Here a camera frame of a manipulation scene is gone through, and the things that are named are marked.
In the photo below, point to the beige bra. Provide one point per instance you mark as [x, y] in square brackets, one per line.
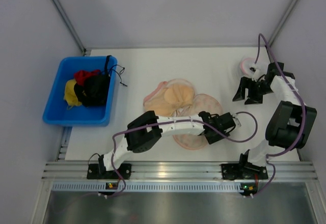
[175, 97]

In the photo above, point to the floral mesh laundry bag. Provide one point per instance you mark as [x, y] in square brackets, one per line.
[201, 102]

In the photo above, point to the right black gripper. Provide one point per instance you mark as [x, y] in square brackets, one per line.
[253, 90]

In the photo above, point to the yellow garment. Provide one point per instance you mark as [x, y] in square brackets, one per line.
[70, 95]

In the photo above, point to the aluminium mounting rail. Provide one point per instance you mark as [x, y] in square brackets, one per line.
[286, 171]

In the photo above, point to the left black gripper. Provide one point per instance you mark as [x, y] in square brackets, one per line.
[212, 136]

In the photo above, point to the slotted cable duct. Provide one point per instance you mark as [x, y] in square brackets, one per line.
[154, 186]

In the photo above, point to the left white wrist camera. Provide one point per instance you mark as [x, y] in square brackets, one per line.
[236, 121]

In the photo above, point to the black bra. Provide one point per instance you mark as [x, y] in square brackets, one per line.
[95, 89]

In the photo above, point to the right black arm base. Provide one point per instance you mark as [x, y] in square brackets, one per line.
[247, 171]

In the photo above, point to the round pink mesh laundry bag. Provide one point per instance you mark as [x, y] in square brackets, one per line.
[246, 66]

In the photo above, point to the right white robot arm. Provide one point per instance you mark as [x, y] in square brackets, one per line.
[292, 121]

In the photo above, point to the red garment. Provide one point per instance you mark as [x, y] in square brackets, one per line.
[81, 76]

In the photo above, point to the blue plastic bin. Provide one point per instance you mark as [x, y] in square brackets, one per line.
[57, 112]

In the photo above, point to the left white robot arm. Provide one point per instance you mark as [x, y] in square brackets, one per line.
[146, 130]

